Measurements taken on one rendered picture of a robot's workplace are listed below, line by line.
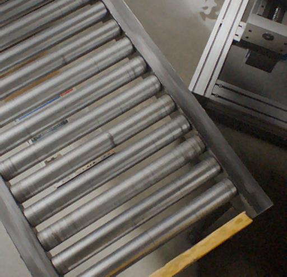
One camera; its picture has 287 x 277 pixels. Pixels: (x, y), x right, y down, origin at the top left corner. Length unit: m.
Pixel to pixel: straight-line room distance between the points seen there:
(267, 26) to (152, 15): 0.97
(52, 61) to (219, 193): 0.53
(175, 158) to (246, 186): 0.18
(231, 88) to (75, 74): 0.81
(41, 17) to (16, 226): 0.55
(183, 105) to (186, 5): 1.16
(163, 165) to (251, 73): 0.89
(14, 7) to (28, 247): 0.63
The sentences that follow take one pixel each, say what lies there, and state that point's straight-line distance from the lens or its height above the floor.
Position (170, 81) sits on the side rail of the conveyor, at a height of 0.80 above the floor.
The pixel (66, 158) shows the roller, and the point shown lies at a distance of 1.16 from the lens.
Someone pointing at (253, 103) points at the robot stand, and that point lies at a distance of 1.88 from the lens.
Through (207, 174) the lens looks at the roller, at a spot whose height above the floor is 0.80.
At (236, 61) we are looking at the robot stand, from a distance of 1.97.
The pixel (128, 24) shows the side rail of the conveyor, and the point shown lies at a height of 0.80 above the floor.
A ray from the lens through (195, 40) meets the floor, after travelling 2.23.
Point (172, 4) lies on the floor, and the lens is 2.31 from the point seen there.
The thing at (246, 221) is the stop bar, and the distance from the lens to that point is 1.13.
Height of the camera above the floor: 1.91
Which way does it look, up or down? 71 degrees down
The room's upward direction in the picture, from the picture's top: 6 degrees clockwise
